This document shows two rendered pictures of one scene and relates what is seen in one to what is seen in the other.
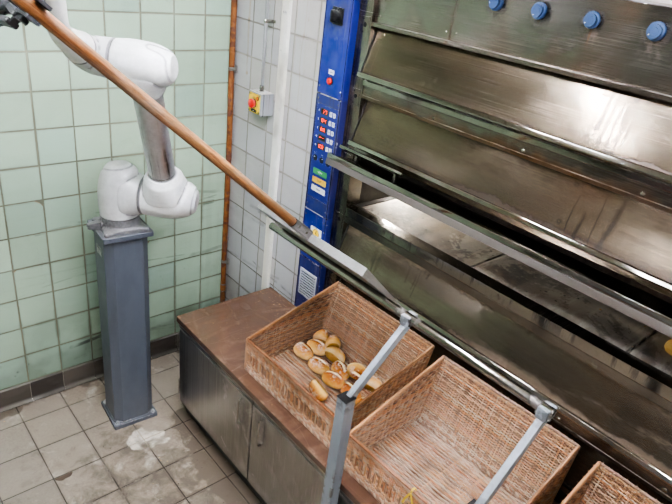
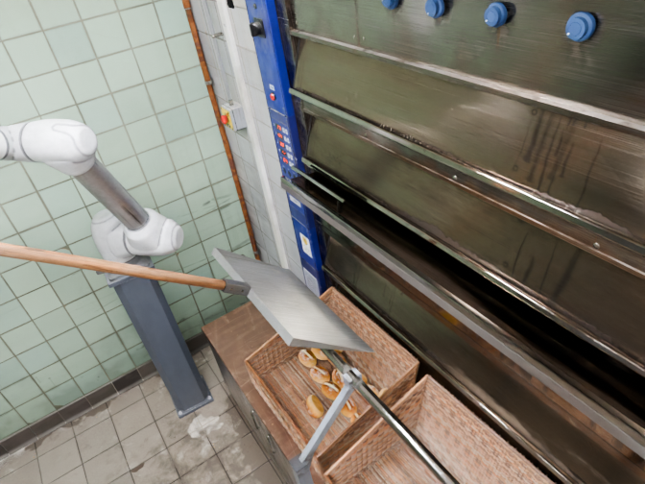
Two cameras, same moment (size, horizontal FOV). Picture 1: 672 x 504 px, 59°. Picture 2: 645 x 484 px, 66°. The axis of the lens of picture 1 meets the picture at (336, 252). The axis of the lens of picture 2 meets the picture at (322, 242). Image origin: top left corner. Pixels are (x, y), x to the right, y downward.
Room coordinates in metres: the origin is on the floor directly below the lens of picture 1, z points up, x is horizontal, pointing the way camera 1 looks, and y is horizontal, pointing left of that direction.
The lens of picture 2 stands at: (0.68, -0.49, 2.31)
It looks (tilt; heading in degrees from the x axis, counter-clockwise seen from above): 37 degrees down; 17
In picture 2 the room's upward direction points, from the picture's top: 10 degrees counter-clockwise
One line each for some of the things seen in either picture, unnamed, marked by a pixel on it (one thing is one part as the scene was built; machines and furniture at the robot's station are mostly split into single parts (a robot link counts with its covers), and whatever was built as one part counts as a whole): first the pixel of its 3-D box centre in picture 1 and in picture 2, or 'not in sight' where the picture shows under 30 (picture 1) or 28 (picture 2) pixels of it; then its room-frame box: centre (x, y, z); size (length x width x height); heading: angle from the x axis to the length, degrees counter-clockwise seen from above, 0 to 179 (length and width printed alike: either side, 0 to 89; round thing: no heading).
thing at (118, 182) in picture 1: (121, 188); (114, 233); (2.20, 0.89, 1.17); 0.18 x 0.16 x 0.22; 89
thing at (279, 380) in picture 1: (336, 357); (328, 373); (1.88, -0.06, 0.72); 0.56 x 0.49 x 0.28; 45
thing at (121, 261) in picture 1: (125, 325); (162, 338); (2.20, 0.90, 0.50); 0.21 x 0.21 x 1.00; 40
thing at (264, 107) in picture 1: (260, 102); (233, 115); (2.70, 0.43, 1.46); 0.10 x 0.07 x 0.10; 44
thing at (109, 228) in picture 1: (115, 220); (120, 260); (2.18, 0.91, 1.03); 0.22 x 0.18 x 0.06; 130
